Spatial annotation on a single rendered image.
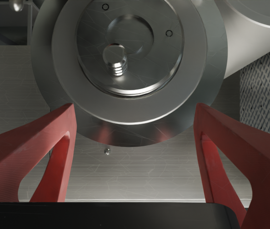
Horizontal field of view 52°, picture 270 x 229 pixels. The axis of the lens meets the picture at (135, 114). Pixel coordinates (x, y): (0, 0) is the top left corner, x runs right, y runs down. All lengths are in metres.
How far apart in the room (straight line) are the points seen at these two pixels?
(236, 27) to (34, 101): 0.42
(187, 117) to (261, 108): 0.21
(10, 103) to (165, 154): 0.32
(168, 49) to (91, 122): 0.08
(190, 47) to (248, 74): 0.25
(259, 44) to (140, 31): 0.12
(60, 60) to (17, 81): 0.38
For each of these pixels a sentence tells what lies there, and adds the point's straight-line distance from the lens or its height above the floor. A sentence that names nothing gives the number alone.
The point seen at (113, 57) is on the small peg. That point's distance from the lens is 0.16.
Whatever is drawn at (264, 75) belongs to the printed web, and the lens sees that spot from 0.41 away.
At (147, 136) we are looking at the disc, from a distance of 0.20.
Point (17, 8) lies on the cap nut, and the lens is 0.62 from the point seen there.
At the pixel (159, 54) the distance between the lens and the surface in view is 0.19.
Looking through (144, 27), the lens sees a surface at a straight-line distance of 0.20.
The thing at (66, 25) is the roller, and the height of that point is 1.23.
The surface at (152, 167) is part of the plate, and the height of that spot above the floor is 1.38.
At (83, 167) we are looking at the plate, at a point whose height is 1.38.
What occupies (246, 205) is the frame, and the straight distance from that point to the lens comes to 0.60.
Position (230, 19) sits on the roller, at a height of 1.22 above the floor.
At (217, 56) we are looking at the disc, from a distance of 0.22.
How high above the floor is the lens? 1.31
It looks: 4 degrees down
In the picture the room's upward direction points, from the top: 180 degrees clockwise
